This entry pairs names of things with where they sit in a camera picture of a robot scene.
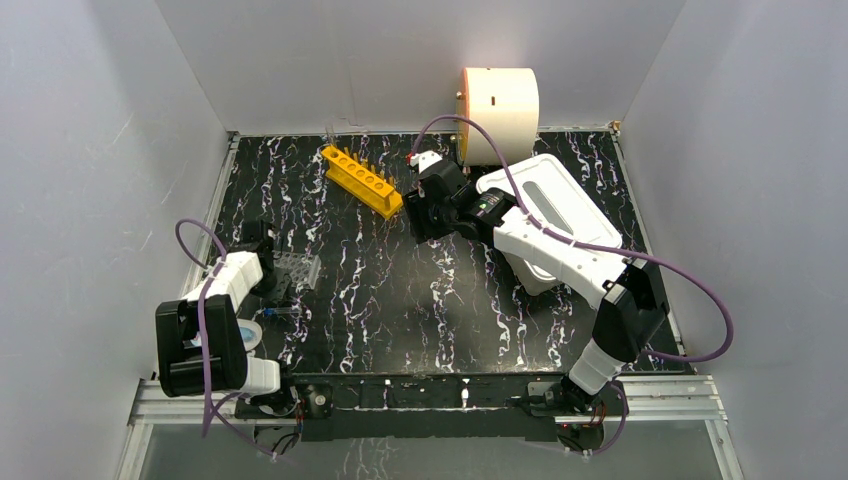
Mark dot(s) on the cream cylindrical device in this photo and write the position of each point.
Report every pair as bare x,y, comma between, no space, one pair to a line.
505,102

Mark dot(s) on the white bin lid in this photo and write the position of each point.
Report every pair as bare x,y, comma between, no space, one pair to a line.
554,197

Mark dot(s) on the blue capped tube lower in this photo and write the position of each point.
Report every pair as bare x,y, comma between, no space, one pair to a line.
287,310

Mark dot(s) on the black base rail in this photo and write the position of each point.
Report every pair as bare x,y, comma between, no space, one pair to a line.
531,406

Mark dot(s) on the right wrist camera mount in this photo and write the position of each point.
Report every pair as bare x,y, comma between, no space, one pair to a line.
420,162

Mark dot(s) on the beige plastic bin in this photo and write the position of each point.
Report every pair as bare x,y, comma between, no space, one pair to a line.
532,278

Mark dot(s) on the yellow test tube rack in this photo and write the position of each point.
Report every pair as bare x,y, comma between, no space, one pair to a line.
360,179

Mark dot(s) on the aluminium frame rail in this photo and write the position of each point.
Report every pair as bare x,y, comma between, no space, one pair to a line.
649,398

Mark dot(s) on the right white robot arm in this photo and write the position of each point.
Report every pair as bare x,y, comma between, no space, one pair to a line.
626,292

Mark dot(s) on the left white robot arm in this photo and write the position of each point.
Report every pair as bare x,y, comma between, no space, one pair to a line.
200,347

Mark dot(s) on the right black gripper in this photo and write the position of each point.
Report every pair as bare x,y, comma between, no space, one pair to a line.
418,228

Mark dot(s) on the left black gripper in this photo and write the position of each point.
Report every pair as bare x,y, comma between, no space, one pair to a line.
273,283

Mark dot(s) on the clear well plate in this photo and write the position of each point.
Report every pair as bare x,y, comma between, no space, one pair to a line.
303,269

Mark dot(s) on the blue petri dish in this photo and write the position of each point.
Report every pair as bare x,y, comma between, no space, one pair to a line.
251,334

